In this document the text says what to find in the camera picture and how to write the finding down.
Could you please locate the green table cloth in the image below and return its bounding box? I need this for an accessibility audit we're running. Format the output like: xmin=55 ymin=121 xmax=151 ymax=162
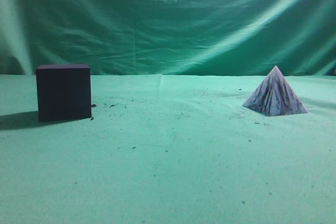
xmin=1 ymin=75 xmax=335 ymax=223

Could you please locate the green backdrop cloth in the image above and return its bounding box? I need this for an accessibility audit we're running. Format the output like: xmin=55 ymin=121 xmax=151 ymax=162
xmin=1 ymin=0 xmax=335 ymax=76

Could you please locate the dark purple cube block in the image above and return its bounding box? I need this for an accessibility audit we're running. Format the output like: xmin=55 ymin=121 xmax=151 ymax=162
xmin=35 ymin=64 xmax=92 ymax=122

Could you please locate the purple white marbled square pyramid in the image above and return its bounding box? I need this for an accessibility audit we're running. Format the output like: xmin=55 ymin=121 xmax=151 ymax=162
xmin=243 ymin=66 xmax=308 ymax=116

